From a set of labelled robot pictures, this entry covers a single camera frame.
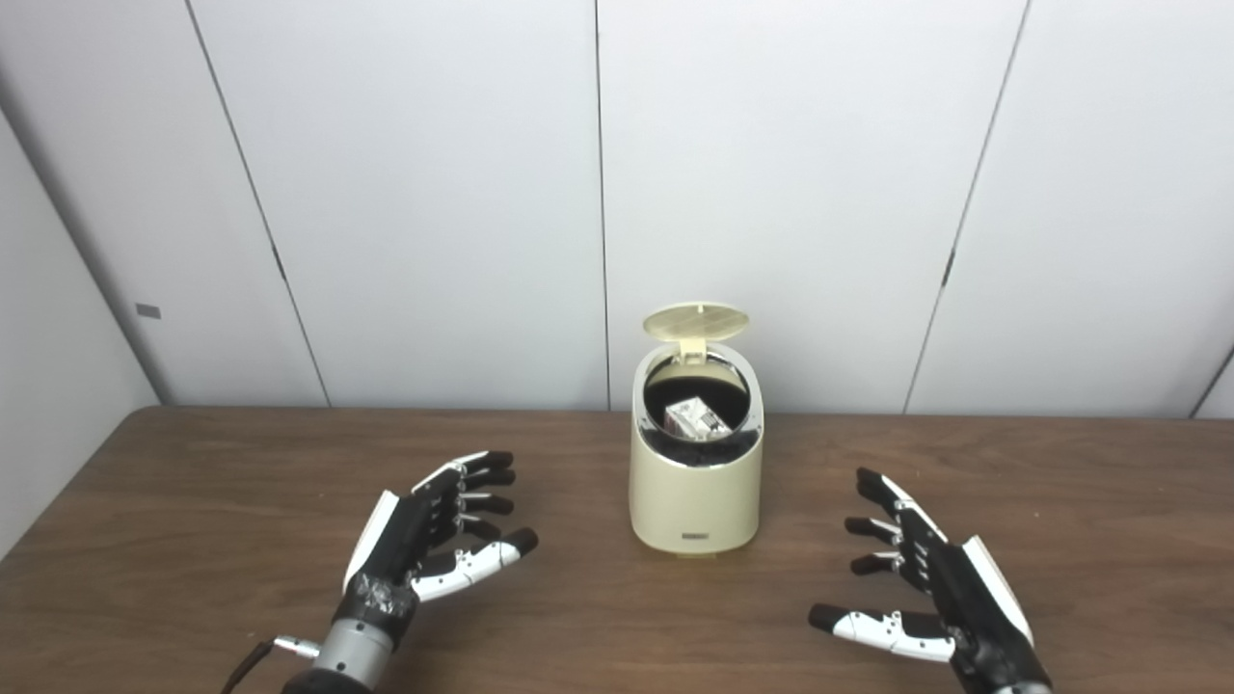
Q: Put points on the cream-colored bin body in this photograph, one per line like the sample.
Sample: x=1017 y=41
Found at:
x=694 y=501

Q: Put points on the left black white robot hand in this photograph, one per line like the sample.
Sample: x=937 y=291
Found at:
x=400 y=549

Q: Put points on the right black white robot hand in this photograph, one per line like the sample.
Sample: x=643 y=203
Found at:
x=974 y=607

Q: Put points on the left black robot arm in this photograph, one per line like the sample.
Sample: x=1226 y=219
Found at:
x=347 y=660

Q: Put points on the cream round bin lid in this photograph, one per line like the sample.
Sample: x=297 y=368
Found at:
x=696 y=321

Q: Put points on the small white green milk carton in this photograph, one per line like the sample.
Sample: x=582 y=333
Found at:
x=696 y=419

